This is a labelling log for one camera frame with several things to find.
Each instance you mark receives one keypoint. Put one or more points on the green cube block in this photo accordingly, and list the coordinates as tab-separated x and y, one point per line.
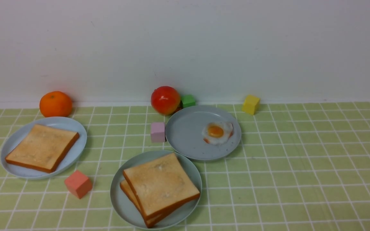
188	101

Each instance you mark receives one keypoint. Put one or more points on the light blue egg plate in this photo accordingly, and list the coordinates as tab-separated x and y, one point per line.
183	131

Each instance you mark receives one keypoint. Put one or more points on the red tomato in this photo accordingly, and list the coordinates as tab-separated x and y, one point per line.
165	100

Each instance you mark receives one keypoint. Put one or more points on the pink cube block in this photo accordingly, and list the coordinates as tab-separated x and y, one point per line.
157	132

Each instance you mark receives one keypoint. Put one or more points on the fried egg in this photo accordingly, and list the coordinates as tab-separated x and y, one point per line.
217	133

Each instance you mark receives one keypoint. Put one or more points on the yellow cube block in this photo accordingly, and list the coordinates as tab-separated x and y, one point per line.
251	104

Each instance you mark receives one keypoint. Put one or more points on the light blue front plate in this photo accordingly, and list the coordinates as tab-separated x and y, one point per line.
126	209

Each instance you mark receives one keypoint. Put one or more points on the salmon red cube block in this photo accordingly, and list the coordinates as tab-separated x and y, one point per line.
78	184

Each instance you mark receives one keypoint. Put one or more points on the orange mandarin fruit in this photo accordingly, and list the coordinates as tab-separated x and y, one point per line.
56	103

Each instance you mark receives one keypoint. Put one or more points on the light blue bread plate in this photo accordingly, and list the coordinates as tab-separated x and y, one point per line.
63	123

